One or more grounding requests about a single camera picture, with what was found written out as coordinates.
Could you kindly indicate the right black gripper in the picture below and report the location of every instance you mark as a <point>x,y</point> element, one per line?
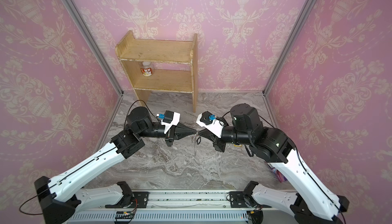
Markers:
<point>217,139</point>

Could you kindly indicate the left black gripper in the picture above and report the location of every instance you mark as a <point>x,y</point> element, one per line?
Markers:
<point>180,128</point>

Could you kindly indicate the silver metal key holder plate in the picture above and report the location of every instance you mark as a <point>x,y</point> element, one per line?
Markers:
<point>194,143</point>

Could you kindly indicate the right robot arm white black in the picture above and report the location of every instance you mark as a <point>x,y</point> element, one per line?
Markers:
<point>311,202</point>

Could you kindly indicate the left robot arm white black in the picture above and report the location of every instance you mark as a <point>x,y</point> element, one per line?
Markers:
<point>62,196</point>

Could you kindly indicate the wooden two-tier shelf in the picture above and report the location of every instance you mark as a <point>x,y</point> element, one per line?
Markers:
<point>132,52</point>

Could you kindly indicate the white jar red label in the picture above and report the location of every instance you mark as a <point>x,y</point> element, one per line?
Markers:
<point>147,69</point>

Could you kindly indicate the purple snack packet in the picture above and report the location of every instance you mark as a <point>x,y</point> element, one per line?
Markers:
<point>281,178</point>

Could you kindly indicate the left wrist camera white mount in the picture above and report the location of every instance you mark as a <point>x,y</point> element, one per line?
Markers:
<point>168,119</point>

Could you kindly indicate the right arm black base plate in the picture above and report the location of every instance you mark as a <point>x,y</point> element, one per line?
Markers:
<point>238,200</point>

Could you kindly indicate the aluminium front rail frame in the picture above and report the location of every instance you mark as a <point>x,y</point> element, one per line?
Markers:
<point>189,207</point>

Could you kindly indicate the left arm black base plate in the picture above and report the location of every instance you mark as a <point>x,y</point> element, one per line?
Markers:
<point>137,199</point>

